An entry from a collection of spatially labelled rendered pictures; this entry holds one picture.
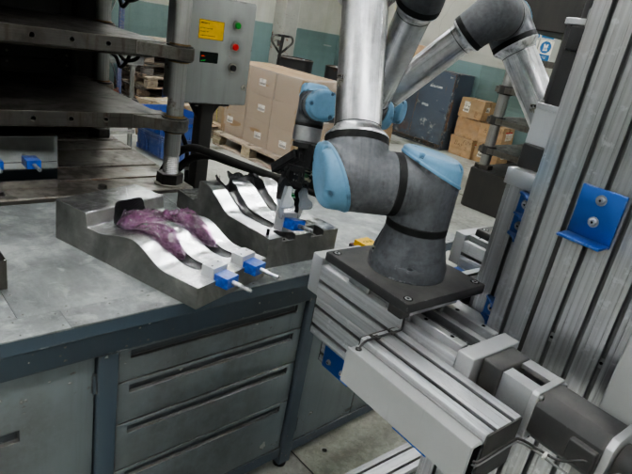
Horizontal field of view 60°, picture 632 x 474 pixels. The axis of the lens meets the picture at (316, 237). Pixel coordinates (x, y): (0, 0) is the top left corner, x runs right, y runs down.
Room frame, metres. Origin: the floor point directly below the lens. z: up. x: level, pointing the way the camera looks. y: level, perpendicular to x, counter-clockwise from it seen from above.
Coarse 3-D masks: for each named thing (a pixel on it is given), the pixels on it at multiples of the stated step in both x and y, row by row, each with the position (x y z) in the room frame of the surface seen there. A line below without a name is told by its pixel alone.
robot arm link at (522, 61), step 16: (528, 16) 1.49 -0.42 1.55; (528, 32) 1.47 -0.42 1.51; (496, 48) 1.50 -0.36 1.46; (512, 48) 1.47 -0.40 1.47; (528, 48) 1.47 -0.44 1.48; (512, 64) 1.48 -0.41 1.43; (528, 64) 1.46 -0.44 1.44; (512, 80) 1.49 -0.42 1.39; (528, 80) 1.45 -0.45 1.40; (544, 80) 1.45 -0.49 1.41; (528, 96) 1.45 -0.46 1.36; (528, 112) 1.45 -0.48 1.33
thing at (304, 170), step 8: (296, 144) 1.41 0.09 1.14; (304, 144) 1.41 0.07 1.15; (296, 152) 1.43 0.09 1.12; (304, 152) 1.42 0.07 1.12; (312, 152) 1.39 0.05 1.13; (296, 160) 1.42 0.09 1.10; (304, 160) 1.40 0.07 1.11; (312, 160) 1.41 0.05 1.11; (288, 168) 1.42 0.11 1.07; (296, 168) 1.39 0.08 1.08; (304, 168) 1.37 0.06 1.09; (288, 176) 1.40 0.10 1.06; (296, 176) 1.40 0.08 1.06; (304, 176) 1.39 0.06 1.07; (296, 184) 1.37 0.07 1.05; (304, 184) 1.39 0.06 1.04; (312, 184) 1.39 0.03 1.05
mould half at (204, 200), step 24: (192, 192) 1.70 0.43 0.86; (216, 192) 1.56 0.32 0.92; (240, 192) 1.61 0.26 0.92; (216, 216) 1.53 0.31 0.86; (240, 216) 1.49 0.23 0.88; (264, 216) 1.53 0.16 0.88; (312, 216) 1.60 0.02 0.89; (240, 240) 1.44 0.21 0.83; (264, 240) 1.36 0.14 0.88; (312, 240) 1.46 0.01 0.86
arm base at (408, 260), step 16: (384, 240) 0.94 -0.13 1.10; (400, 240) 0.92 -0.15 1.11; (416, 240) 0.91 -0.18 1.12; (432, 240) 0.92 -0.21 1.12; (368, 256) 0.97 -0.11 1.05; (384, 256) 0.92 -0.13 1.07; (400, 256) 0.91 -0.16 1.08; (416, 256) 0.91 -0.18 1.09; (432, 256) 0.92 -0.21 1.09; (384, 272) 0.91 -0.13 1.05; (400, 272) 0.90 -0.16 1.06; (416, 272) 0.90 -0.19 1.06; (432, 272) 0.91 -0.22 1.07
